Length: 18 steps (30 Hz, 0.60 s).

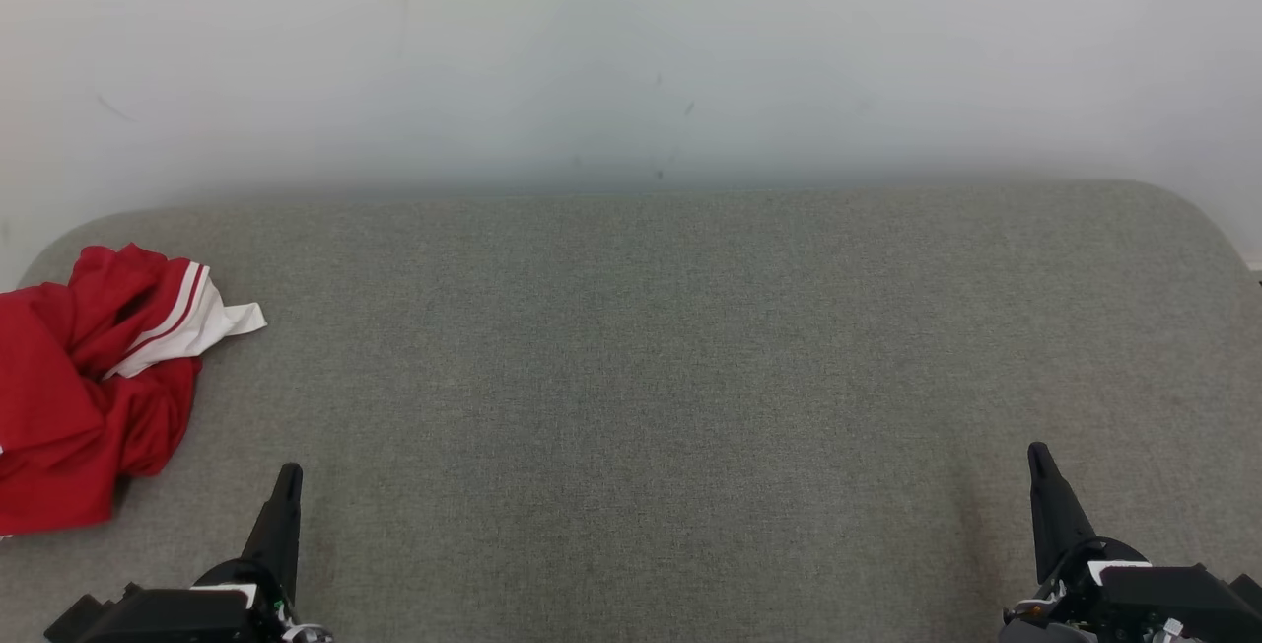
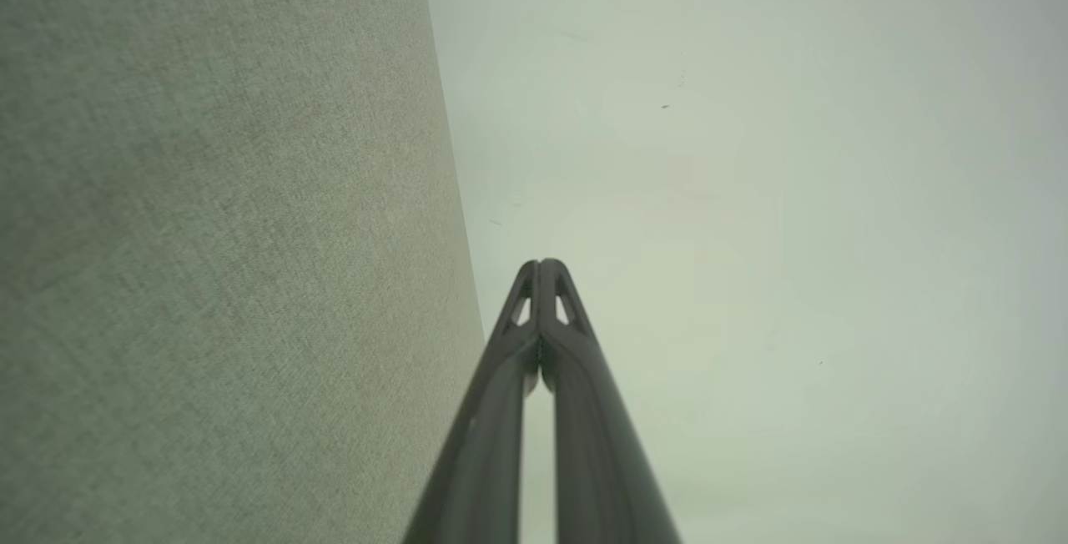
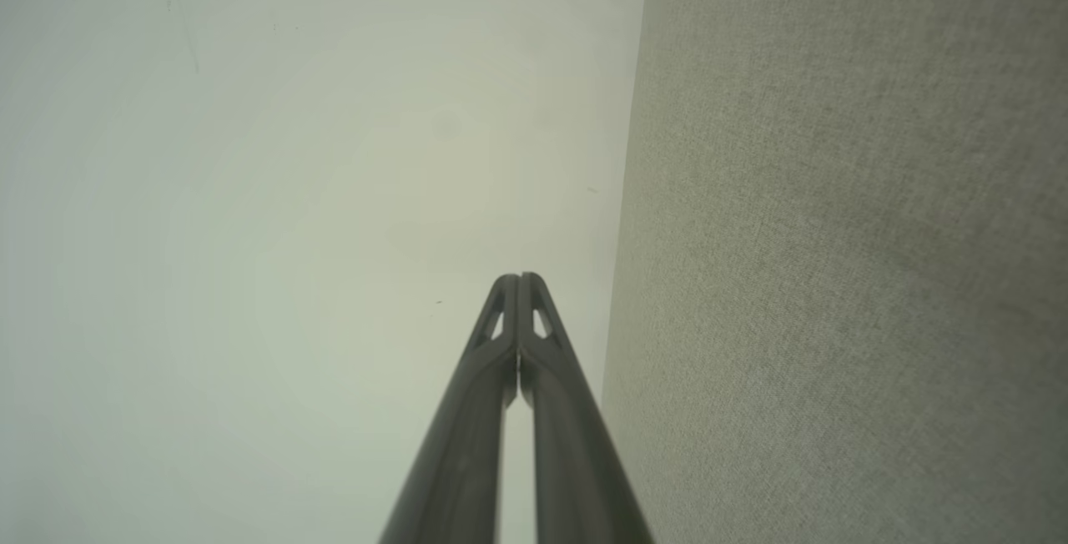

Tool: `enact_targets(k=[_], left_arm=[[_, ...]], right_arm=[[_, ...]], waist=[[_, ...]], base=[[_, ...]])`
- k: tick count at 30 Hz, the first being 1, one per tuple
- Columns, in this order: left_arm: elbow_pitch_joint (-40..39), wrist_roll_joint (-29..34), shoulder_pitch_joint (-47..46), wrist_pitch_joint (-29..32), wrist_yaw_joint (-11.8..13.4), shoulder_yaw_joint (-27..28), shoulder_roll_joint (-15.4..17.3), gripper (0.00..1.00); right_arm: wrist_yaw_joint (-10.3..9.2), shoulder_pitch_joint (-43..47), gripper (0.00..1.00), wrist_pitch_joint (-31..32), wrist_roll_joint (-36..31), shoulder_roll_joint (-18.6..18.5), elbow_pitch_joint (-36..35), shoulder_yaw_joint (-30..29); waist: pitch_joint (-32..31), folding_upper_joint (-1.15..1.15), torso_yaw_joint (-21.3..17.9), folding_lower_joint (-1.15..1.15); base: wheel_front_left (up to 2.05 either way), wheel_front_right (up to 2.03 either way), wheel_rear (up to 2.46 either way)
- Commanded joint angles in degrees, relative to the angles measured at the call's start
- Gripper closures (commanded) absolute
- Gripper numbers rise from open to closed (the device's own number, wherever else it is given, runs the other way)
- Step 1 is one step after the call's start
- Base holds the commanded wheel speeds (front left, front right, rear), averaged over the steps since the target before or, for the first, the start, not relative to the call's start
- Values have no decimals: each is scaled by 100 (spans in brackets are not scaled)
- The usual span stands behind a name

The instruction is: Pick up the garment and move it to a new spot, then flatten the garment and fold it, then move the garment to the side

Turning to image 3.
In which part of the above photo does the grey fabric sofa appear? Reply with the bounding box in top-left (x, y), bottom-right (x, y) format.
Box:
top-left (601, 0), bottom-right (1068, 544)

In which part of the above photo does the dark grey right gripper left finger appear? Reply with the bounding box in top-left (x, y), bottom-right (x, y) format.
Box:
top-left (380, 274), bottom-right (520, 544)

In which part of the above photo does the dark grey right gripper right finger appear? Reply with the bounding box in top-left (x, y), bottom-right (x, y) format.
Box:
top-left (519, 272), bottom-right (653, 544)

